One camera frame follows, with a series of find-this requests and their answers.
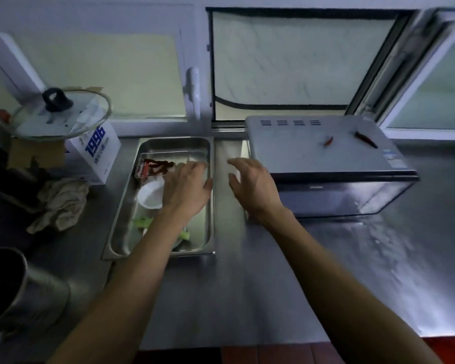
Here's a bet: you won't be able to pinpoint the person's left hand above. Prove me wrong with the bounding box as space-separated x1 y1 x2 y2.
162 161 214 222

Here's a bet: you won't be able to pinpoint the person's right hand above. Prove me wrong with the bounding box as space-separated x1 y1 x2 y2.
227 158 285 222

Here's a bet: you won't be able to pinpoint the person's right forearm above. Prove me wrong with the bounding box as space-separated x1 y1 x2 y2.
250 208 445 364

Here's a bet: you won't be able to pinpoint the person's left forearm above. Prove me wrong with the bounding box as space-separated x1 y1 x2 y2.
47 207 198 364

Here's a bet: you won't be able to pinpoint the clear plastic container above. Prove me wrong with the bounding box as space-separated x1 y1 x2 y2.
134 151 210 181

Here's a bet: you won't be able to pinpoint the dried red chilies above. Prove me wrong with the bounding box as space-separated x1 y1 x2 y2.
142 158 176 177

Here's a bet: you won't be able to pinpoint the small white dish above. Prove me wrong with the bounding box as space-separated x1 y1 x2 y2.
137 180 166 210

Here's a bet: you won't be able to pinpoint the silver microwave oven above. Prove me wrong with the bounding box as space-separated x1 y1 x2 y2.
245 115 420 219

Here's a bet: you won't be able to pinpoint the deep stainless steel tray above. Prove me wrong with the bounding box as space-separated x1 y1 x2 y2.
102 136 216 261

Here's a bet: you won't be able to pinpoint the white carton blue print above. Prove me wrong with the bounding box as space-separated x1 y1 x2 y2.
64 122 121 185

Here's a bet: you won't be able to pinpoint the long dark red chili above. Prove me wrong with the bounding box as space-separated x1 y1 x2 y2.
355 131 379 149

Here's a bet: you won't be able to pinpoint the window mesh screen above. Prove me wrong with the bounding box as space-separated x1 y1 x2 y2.
206 7 416 124

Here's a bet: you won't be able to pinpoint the crumpled beige rag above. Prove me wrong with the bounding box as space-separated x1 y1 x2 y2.
26 177 90 235

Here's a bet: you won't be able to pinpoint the closed frosted window pane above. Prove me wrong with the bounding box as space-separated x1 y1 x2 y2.
0 31 189 121

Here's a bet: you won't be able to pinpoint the glass pot lid black knob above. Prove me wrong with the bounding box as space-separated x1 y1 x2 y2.
0 87 113 141

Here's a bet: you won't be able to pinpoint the brown cardboard box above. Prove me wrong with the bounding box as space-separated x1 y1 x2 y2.
7 138 67 170

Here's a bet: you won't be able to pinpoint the metal pot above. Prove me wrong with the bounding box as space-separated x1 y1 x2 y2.
0 246 71 339

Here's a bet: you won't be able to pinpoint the open white window sash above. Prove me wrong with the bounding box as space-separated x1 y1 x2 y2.
347 8 455 141

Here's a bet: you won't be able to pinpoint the white window handle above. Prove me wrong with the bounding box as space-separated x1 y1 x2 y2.
185 66 202 122

